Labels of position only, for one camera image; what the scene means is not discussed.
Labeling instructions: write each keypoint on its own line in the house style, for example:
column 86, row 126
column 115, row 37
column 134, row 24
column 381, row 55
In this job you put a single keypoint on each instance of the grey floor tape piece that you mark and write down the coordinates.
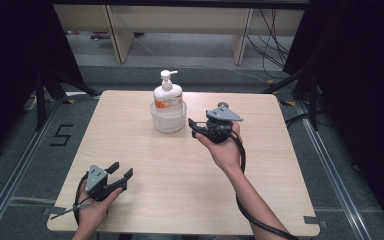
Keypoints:
column 55, row 210
column 313, row 220

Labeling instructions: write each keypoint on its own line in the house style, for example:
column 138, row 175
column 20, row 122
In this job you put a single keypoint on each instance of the dark curtain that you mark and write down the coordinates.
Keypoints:
column 363, row 83
column 13, row 66

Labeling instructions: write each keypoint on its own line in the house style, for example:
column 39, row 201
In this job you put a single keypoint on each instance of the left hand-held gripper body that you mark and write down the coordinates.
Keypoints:
column 96, row 180

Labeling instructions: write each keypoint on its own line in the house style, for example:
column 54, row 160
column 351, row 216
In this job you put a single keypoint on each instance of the black metal stand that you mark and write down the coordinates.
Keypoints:
column 41, row 100
column 312, row 100

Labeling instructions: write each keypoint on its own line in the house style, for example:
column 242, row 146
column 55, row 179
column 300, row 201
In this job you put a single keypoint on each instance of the person's left hand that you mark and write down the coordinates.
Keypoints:
column 93, row 213

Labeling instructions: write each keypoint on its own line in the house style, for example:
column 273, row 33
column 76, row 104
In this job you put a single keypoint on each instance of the white pump bottle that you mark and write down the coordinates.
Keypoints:
column 167, row 95

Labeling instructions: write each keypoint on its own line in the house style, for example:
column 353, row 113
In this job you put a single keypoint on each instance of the black table grommet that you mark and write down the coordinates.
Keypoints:
column 223, row 103

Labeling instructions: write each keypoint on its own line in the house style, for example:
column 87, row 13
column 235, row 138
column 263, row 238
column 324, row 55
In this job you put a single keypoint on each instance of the person's right hand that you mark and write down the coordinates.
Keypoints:
column 225, row 153

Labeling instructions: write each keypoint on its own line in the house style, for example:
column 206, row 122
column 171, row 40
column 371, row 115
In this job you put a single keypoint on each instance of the yellow black floor tape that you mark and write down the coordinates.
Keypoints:
column 288, row 103

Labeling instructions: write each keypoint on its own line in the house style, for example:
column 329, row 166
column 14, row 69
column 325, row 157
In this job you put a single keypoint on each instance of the aluminium floor rail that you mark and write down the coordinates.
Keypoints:
column 330, row 173
column 16, row 173

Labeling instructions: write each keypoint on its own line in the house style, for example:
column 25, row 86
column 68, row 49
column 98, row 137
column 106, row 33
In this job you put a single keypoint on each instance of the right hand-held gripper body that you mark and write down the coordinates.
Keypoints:
column 221, row 115

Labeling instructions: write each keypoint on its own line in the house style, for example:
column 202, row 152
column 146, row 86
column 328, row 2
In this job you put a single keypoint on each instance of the white plastic basket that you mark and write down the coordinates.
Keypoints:
column 168, row 123

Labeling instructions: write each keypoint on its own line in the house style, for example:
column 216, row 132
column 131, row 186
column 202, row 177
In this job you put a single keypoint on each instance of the black zip tie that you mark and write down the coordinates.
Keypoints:
column 65, row 212

